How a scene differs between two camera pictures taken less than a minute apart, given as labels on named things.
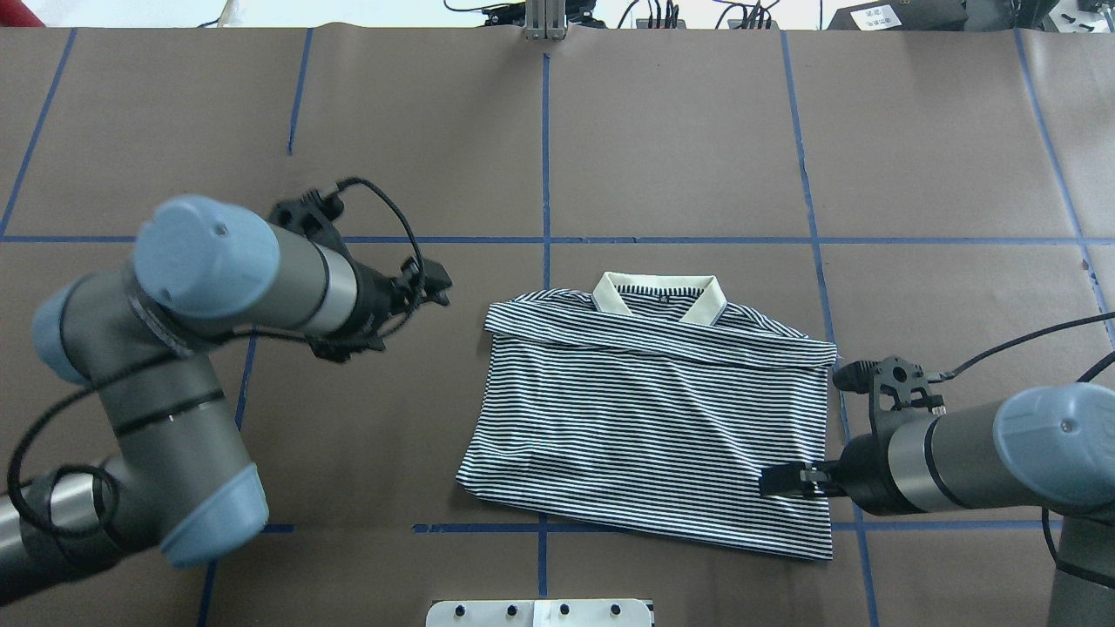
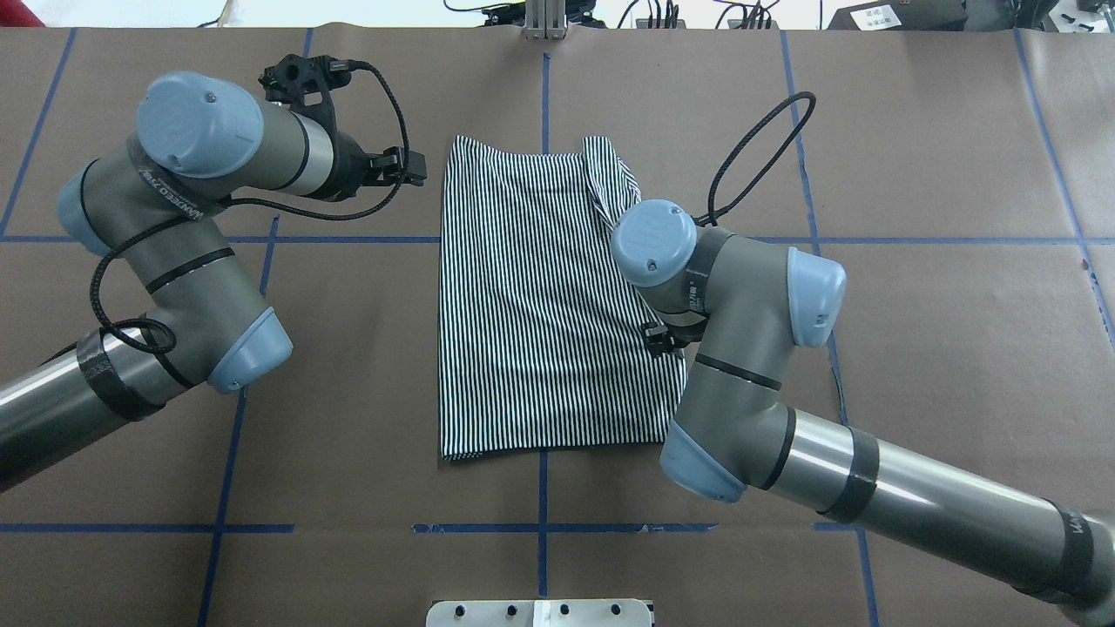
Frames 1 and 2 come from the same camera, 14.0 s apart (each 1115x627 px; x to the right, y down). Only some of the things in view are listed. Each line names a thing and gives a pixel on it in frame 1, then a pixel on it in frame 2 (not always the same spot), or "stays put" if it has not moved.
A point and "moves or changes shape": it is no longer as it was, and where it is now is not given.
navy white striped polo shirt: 651,406 moves or changes shape
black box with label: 902,15 stays put
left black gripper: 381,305 → 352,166
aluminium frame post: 545,20 stays put
